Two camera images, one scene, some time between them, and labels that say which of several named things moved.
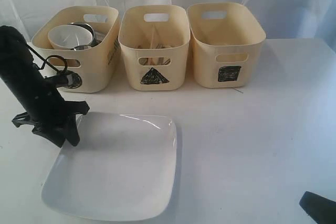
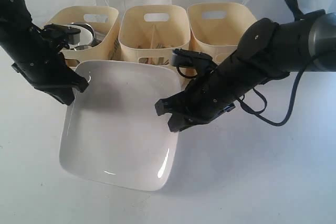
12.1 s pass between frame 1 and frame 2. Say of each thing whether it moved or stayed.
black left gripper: moved
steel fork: stayed
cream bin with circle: stayed
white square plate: moved
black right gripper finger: moved
